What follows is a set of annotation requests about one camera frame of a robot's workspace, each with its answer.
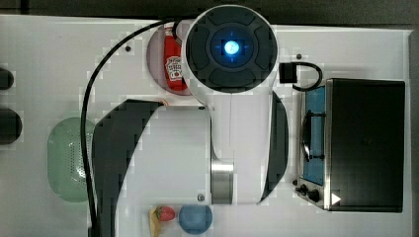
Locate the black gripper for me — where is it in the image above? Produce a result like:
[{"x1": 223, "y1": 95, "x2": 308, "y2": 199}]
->
[{"x1": 280, "y1": 62, "x2": 297, "y2": 83}]

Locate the black toaster oven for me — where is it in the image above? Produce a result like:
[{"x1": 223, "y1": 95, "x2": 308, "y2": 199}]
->
[{"x1": 294, "y1": 78, "x2": 405, "y2": 212}]

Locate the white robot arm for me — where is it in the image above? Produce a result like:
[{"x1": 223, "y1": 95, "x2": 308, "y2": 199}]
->
[{"x1": 93, "y1": 5, "x2": 289, "y2": 237}]

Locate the red ketchup bottle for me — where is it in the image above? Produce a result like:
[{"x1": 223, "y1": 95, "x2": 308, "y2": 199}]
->
[{"x1": 163, "y1": 23, "x2": 187, "y2": 92}]

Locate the grey round plate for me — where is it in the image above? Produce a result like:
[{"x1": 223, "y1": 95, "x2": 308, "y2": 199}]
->
[{"x1": 146, "y1": 23, "x2": 191, "y2": 96}]

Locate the blue cup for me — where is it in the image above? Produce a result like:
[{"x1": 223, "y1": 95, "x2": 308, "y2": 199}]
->
[{"x1": 178, "y1": 205, "x2": 213, "y2": 235}]

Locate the red strawberry toy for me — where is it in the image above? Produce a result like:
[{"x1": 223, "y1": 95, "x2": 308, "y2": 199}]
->
[{"x1": 156, "y1": 206, "x2": 176, "y2": 222}]

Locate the green perforated colander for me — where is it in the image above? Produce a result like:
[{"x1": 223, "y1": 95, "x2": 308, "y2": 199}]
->
[{"x1": 47, "y1": 118, "x2": 88, "y2": 202}]

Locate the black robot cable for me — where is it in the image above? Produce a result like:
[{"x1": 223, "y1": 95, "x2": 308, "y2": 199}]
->
[{"x1": 80, "y1": 13, "x2": 206, "y2": 237}]

